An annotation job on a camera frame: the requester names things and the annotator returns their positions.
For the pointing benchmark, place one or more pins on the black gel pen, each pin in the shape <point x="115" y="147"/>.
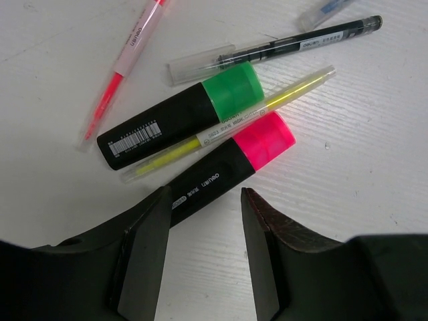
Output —
<point x="208" y="63"/>

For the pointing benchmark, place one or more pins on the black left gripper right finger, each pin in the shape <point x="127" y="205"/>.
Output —
<point x="299" y="274"/>

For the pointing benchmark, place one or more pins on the green cap highlighter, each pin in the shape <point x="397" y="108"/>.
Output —
<point x="181" y="116"/>

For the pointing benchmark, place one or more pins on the pink clear pen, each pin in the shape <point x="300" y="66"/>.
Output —
<point x="129" y="54"/>

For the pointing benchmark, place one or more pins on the pink cap highlighter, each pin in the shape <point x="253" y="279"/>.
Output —
<point x="228" y="165"/>

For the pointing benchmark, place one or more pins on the light blue pen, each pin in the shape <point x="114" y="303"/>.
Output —
<point x="318" y="14"/>

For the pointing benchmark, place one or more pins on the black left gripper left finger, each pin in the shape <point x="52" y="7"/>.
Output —
<point x="110" y="272"/>

